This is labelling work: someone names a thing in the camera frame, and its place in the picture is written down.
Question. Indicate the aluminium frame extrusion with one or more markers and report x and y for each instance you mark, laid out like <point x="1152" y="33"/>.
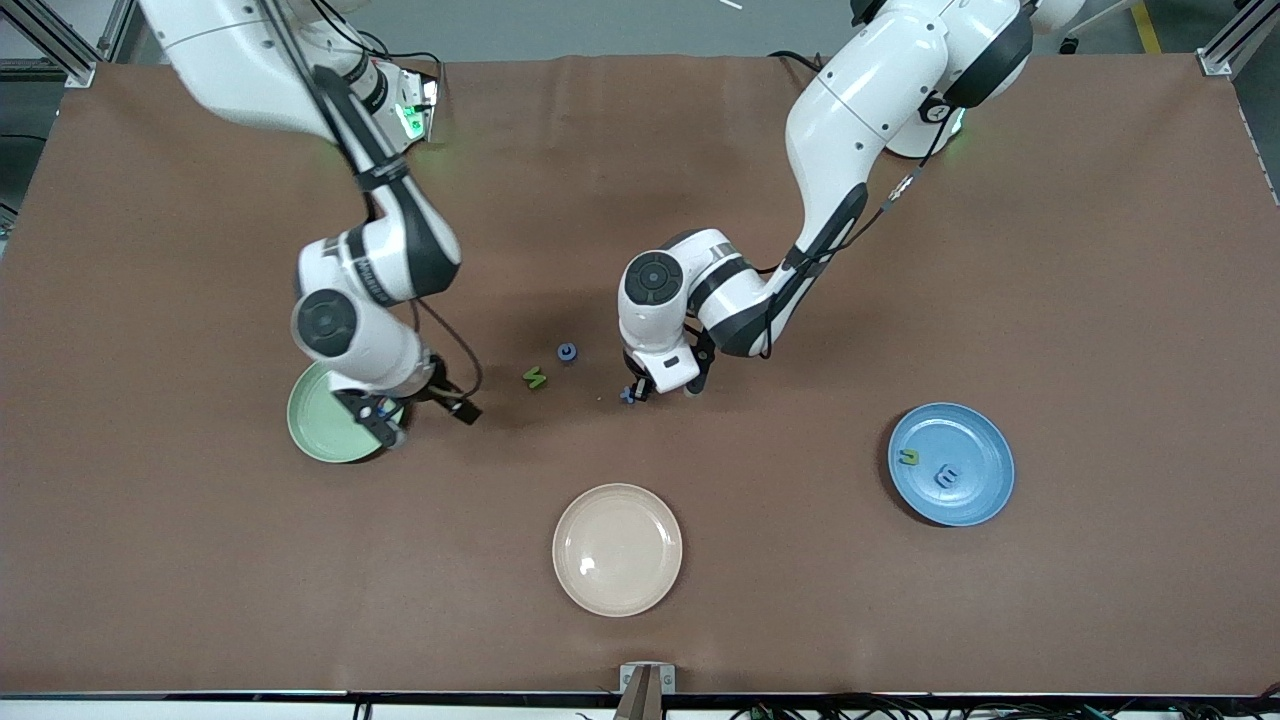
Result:
<point x="75" y="72"/>
<point x="1225" y="62"/>

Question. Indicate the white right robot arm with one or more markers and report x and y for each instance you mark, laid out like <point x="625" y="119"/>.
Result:
<point x="230" y="50"/>

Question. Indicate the blue foam letter c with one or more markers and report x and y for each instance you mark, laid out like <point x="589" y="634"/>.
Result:
<point x="561" y="351"/>

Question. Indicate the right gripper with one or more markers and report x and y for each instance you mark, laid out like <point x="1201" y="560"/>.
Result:
<point x="437" y="391"/>

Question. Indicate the metal arm base panel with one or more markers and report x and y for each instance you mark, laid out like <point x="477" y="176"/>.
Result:
<point x="425" y="110"/>

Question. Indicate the brown table cover sheet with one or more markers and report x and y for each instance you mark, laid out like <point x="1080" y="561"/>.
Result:
<point x="200" y="560"/>

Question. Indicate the beige plate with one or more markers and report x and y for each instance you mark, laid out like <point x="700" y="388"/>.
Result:
<point x="617" y="550"/>

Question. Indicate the green plate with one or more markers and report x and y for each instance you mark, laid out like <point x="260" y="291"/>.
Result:
<point x="315" y="425"/>

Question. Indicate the blue foam letter m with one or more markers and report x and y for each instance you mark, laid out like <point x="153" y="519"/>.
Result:
<point x="948" y="477"/>

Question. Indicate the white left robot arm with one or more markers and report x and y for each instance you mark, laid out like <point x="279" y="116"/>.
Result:
<point x="860" y="110"/>

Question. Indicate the metal mounting bracket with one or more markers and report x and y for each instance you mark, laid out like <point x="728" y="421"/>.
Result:
<point x="668" y="680"/>

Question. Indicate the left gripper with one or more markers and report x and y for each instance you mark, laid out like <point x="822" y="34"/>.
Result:
<point x="632" y="386"/>

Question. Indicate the white table edge rail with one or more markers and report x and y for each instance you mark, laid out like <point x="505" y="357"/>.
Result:
<point x="150" y="710"/>

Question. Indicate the green foam letter N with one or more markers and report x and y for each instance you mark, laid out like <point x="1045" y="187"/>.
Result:
<point x="535" y="379"/>

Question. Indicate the tan tapered post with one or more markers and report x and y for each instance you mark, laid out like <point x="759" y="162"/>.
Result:
<point x="640" y="705"/>

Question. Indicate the blue plate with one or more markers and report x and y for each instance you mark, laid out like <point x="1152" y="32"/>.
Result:
<point x="970" y="440"/>

